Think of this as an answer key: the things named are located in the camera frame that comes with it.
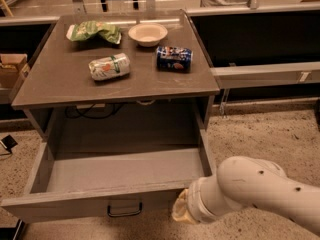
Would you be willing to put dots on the white bowl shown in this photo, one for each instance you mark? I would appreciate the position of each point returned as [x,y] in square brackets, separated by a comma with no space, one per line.
[148,34]

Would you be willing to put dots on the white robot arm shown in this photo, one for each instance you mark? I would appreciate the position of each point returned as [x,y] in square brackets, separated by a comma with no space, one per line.
[240,182]

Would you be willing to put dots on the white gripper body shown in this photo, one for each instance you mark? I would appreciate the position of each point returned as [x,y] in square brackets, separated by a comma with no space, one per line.
[194,200]

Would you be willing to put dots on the green chip bag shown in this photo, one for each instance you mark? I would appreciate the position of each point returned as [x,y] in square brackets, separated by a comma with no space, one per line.
[90,29]

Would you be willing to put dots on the cardboard box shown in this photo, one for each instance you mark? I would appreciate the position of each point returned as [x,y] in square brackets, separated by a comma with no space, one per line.
[12,68]

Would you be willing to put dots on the grey drawer cabinet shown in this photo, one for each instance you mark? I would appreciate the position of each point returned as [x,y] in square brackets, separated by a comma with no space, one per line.
[68,73]

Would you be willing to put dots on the blue soda can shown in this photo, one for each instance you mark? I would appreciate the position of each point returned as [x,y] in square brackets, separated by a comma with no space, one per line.
[173,58]

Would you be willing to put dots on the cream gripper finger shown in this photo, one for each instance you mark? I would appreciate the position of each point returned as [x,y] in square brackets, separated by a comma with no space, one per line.
[180,212]

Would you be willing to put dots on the black floor device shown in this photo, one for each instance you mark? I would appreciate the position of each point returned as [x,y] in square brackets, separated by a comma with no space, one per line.
[7,144]

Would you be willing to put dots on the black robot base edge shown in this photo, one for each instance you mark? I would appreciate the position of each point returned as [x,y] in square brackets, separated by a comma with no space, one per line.
[13,233]

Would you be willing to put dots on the grey top drawer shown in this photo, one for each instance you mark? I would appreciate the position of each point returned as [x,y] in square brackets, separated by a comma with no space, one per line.
[114,167]

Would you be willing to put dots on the white green soda can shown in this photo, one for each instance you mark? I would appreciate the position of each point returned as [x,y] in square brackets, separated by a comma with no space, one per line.
[110,67]

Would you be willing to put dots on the grey metal rail shelf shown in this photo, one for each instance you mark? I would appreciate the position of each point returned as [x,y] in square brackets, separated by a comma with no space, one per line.
[267,75]

